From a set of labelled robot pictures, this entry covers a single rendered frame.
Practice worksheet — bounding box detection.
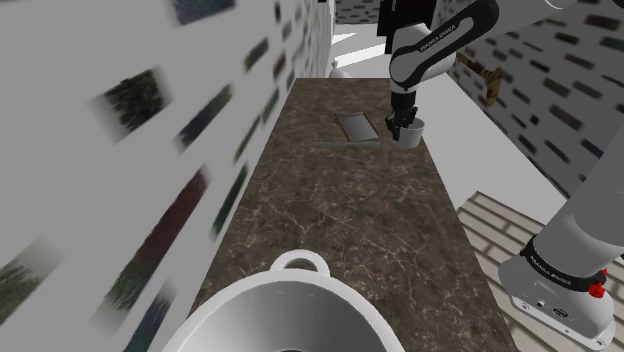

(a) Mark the large white pot with handle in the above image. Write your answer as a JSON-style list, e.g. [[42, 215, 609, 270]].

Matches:
[[160, 248, 407, 352]]

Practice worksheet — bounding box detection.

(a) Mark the grey cup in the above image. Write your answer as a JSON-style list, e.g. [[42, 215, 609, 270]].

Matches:
[[392, 118, 426, 150]]

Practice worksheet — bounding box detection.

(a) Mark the long grey flat bar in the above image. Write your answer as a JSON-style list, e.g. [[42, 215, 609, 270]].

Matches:
[[307, 140, 382, 149]]

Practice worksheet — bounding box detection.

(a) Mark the grey tray with brown rim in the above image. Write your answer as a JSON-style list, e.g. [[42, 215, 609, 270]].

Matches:
[[334, 111, 382, 144]]

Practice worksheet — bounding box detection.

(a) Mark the white lidded dish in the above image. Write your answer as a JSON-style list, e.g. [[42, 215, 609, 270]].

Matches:
[[327, 61, 354, 80]]

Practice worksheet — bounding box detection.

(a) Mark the brown wall fixture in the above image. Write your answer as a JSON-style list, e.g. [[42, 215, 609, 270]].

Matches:
[[455, 51, 504, 109]]

